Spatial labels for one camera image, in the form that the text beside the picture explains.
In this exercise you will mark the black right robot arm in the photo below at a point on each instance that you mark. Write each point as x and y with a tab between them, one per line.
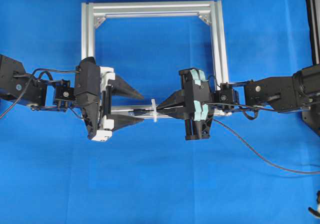
283	94

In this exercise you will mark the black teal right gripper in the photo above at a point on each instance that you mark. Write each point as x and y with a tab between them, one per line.
195	96

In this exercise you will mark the black vertical post right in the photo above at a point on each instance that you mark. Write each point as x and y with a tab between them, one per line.
312	58

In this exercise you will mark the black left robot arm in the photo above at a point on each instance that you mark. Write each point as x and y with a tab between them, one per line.
42	92

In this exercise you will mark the aluminium extrusion frame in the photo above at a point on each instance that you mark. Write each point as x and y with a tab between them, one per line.
147	43

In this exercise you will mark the blue table cloth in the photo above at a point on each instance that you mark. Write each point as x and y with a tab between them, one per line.
149	173

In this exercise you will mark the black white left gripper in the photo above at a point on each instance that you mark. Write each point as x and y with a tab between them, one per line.
91	93

